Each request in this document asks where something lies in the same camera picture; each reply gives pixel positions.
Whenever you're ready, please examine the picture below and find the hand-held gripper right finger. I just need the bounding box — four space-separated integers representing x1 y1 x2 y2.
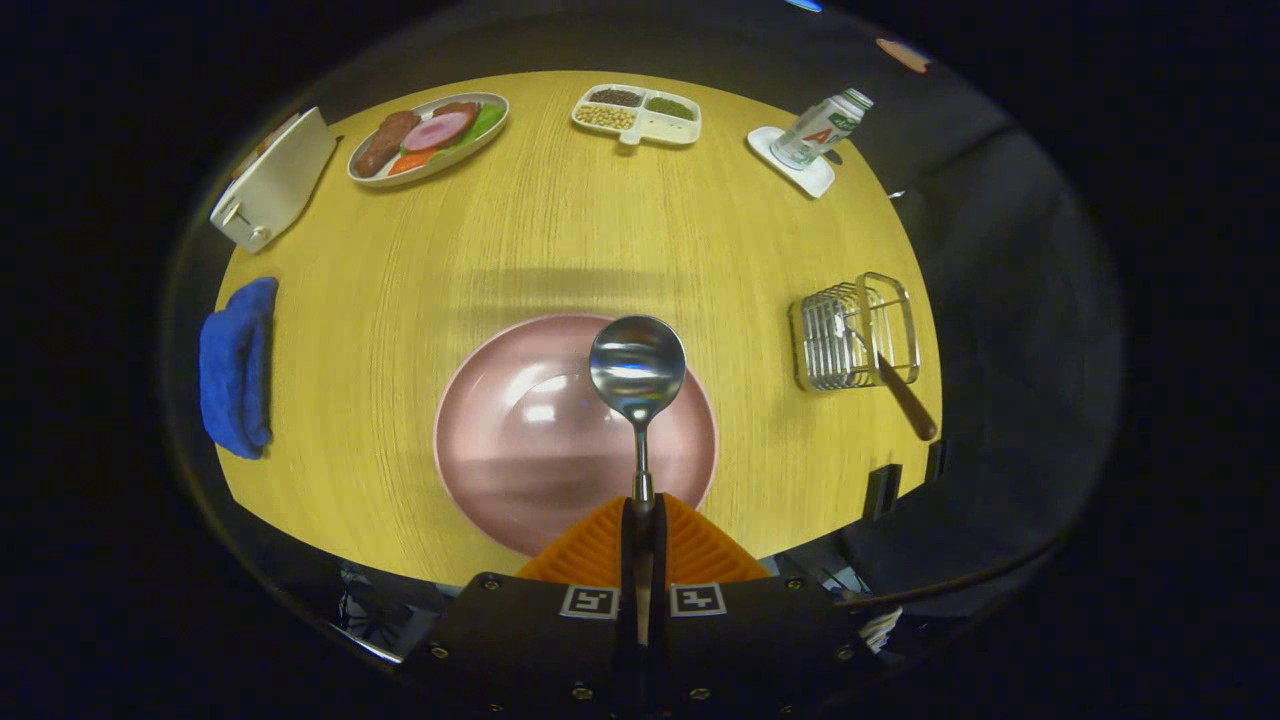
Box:
640 493 886 716

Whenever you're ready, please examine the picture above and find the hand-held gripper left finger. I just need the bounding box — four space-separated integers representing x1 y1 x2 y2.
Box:
400 493 641 716

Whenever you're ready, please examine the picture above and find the wooden handle metal fork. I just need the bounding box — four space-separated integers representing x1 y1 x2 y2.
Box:
845 325 939 442

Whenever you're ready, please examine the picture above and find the wooden handle metal spoon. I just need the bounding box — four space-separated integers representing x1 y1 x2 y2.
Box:
588 315 688 646

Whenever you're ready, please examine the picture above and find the pink plate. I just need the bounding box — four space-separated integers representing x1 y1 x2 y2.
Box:
433 313 719 557

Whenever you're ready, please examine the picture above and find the blue folded cloth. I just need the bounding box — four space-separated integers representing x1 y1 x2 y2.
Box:
198 277 280 461

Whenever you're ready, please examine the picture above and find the white square coaster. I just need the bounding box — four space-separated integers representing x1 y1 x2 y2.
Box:
746 126 836 199

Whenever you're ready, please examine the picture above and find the grey food plate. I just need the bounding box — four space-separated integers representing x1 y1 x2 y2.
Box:
346 92 510 188

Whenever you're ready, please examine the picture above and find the clear plastic drink bottle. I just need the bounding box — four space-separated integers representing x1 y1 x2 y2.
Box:
769 88 874 170

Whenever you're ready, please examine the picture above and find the long brown meat slice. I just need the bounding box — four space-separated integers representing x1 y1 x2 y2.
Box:
352 110 421 178

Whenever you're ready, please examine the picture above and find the pink ham slice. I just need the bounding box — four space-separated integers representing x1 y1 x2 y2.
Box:
402 111 471 153

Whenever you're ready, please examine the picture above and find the white divided bean dish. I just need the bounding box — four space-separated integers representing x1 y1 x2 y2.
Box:
571 84 702 148

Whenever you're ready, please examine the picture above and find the green lettuce leaf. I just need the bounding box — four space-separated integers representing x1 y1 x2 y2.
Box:
455 103 506 149

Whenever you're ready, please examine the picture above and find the white toaster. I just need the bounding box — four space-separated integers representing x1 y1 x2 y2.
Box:
209 106 339 254

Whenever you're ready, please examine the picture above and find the metal wire basket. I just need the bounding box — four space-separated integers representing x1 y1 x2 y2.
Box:
788 271 921 392

